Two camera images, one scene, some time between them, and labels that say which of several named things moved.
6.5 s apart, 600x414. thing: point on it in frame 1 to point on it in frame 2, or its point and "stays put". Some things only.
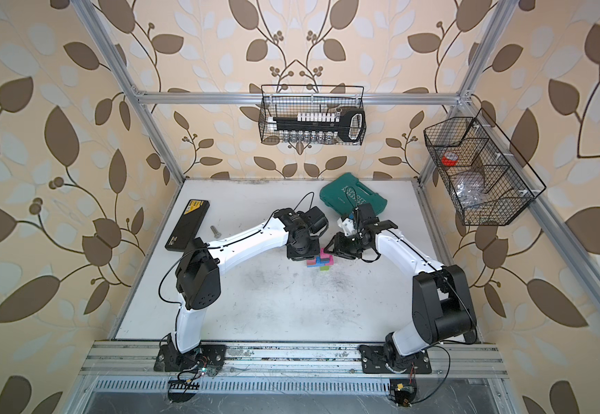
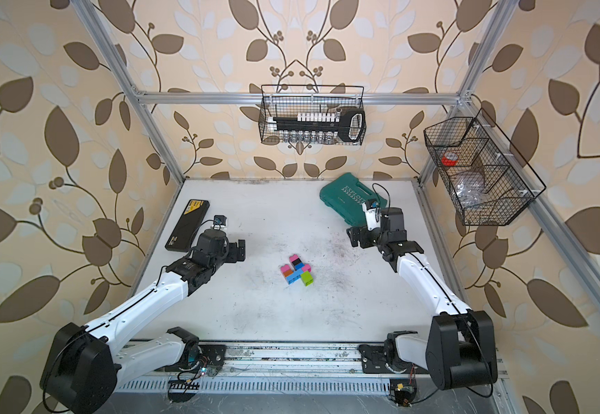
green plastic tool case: x=348 y=192 stays put
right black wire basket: x=490 y=178 stays put
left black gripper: x=315 y=254 to x=231 y=247
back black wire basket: x=315 y=115 stays put
